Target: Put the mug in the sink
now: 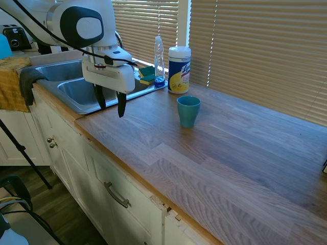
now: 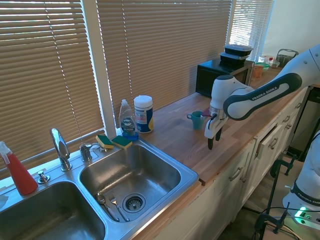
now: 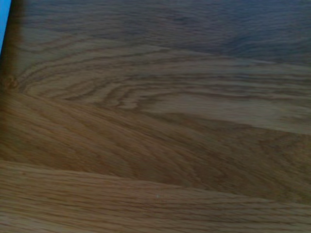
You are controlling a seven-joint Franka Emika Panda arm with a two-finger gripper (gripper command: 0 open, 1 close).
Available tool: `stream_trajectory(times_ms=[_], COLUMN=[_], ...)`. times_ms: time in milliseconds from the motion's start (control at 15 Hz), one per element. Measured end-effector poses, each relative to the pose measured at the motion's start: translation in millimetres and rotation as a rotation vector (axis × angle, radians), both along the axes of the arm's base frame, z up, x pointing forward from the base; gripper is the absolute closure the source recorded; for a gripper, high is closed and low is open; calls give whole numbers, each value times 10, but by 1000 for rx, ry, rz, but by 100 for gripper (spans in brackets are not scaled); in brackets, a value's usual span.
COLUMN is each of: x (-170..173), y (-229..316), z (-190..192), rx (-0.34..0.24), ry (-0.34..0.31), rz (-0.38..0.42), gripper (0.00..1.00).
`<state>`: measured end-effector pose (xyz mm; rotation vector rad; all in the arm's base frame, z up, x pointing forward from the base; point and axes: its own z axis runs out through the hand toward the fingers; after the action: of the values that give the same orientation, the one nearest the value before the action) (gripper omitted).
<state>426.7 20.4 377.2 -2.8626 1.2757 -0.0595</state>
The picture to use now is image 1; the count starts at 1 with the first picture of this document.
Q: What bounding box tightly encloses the metal drawer handle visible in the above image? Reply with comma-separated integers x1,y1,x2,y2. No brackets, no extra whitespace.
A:
103,181,132,209

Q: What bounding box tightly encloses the white kitchen cabinet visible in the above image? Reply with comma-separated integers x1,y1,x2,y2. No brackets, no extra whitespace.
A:
0,86,222,245

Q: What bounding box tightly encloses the black tripod leg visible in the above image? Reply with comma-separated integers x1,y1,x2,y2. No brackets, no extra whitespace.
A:
0,118,53,190

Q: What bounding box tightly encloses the stainless steel double sink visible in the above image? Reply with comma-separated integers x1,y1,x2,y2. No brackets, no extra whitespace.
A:
30,58,169,115

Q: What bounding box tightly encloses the yellow towel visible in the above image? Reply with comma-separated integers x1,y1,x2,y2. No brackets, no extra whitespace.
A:
0,57,33,113

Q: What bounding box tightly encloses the yellow green sponge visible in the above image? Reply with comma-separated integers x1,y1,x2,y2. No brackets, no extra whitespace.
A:
139,74,156,86
138,66,156,78

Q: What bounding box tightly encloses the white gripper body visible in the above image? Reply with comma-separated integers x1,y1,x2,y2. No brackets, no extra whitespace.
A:
81,47,136,94

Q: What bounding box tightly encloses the black coffee machine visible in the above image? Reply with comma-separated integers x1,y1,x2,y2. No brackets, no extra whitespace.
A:
37,41,62,55

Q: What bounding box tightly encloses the white window frame post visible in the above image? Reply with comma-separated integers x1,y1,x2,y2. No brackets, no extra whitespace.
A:
177,0,193,48

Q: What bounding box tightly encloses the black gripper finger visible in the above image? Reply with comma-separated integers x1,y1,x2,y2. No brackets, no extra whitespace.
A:
92,83,107,111
116,91,127,118

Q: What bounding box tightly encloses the black device with cables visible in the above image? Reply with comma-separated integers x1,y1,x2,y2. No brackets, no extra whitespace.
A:
0,175,33,213

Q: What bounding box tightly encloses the black toaster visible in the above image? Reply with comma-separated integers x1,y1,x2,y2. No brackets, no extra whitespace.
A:
2,23,33,51

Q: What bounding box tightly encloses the wide beige window blind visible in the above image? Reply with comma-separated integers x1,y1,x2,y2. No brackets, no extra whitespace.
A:
190,0,327,128

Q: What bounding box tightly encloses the narrow beige window blind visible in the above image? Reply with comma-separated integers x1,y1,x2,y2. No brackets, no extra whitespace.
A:
111,0,180,68

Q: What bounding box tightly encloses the grey dish cloth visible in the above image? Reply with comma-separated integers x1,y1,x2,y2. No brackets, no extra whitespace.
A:
18,67,50,107

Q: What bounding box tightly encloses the clear dish soap bottle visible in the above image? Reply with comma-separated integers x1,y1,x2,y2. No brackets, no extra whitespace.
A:
153,35,166,89

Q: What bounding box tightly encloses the Lysol wipes canister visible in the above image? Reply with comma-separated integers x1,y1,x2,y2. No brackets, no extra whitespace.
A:
167,45,192,95

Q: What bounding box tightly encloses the teal plastic mug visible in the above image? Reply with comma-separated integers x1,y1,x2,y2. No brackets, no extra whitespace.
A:
176,95,202,129

